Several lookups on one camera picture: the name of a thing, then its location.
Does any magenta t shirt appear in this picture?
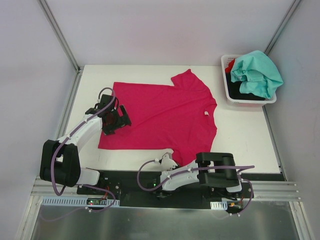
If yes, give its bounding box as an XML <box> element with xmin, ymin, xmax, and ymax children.
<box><xmin>98</xmin><ymin>69</ymin><xmax>217</xmax><ymax>166</ymax></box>

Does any teal t shirt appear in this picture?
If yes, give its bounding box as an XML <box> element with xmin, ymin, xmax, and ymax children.
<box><xmin>230</xmin><ymin>50</ymin><xmax>284</xmax><ymax>100</ymax></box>

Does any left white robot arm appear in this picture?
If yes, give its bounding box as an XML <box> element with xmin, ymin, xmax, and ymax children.
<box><xmin>39</xmin><ymin>94</ymin><xmax>132</xmax><ymax>195</ymax></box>

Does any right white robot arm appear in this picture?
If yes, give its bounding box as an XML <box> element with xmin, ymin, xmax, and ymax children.
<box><xmin>153</xmin><ymin>152</ymin><xmax>243</xmax><ymax>198</ymax></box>

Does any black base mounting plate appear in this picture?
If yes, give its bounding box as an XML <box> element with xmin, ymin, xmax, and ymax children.
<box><xmin>76</xmin><ymin>170</ymin><xmax>254</xmax><ymax>209</ymax></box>

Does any black t shirt in basket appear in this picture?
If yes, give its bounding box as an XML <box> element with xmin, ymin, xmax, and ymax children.
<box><xmin>225</xmin><ymin>72</ymin><xmax>265</xmax><ymax>101</ymax></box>

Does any red t shirt in basket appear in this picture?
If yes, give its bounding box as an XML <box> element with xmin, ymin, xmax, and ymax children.
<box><xmin>225</xmin><ymin>58</ymin><xmax>236</xmax><ymax>74</ymax></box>

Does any white plastic laundry basket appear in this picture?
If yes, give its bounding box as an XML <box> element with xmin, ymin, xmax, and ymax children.
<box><xmin>220</xmin><ymin>54</ymin><xmax>277</xmax><ymax>107</ymax></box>

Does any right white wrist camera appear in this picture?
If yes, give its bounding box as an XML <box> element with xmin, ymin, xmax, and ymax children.
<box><xmin>154</xmin><ymin>152</ymin><xmax>180</xmax><ymax>172</ymax></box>

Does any right white cable duct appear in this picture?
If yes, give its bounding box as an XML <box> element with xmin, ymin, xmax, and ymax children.
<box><xmin>210</xmin><ymin>200</ymin><xmax>228</xmax><ymax>211</ymax></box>

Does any white cable duct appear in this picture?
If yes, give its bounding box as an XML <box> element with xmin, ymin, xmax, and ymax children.
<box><xmin>210</xmin><ymin>200</ymin><xmax>228</xmax><ymax>211</ymax></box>
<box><xmin>42</xmin><ymin>196</ymin><xmax>120</xmax><ymax>208</ymax></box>

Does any left white cable duct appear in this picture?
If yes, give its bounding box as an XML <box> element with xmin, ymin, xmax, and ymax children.
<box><xmin>42</xmin><ymin>196</ymin><xmax>120</xmax><ymax>208</ymax></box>

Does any aluminium frame rail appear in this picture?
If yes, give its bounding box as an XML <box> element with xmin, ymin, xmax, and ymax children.
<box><xmin>30</xmin><ymin>177</ymin><xmax>303</xmax><ymax>202</ymax></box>

